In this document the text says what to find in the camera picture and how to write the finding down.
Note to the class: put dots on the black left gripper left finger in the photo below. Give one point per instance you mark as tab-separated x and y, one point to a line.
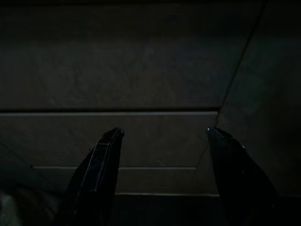
96	183

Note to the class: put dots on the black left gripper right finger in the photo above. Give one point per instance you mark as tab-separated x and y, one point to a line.
235	188

